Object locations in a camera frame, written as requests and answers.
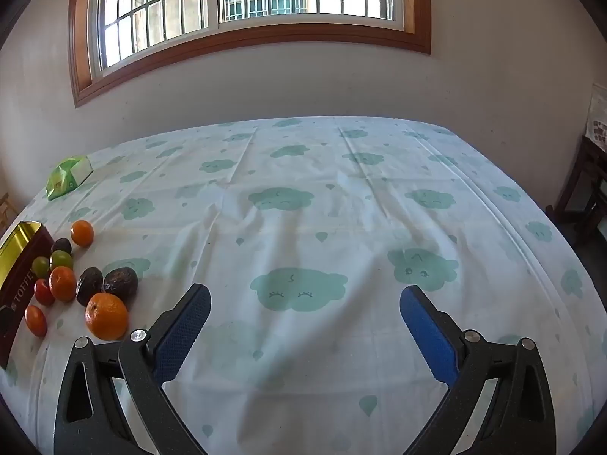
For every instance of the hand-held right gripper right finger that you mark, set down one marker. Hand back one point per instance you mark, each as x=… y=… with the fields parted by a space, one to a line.
x=429 y=336

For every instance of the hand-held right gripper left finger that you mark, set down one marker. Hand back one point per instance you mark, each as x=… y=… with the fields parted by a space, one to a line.
x=182 y=336

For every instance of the orange mandarin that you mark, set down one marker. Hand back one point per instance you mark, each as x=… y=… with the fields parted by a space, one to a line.
x=106 y=316
x=62 y=283
x=82 y=233

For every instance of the wrinkled dark passion fruit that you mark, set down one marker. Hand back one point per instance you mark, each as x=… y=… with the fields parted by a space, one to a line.
x=60 y=245
x=89 y=286
x=120 y=283

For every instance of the green tomato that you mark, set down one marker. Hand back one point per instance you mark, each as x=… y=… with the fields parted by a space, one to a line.
x=40 y=266
x=61 y=259

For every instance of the red tomato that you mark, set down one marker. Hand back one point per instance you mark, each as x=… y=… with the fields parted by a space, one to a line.
x=43 y=293
x=36 y=321

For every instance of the red and gold tin box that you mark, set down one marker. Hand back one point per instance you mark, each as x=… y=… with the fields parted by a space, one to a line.
x=23 y=270

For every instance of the cloud-print tablecloth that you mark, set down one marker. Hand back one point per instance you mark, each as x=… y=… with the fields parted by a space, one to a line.
x=303 y=227

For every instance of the green tissue pack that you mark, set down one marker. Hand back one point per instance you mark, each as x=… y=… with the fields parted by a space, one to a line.
x=66 y=177

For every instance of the dark wooden cabinet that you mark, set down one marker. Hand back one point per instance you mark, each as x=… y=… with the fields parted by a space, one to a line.
x=583 y=185

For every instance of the bamboo chair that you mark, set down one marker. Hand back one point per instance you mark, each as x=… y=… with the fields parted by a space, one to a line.
x=4 y=208

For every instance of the large wood-framed barred window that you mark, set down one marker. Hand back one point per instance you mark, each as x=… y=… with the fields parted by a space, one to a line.
x=237 y=40

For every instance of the wall poster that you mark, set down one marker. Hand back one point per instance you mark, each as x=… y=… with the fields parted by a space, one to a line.
x=598 y=123

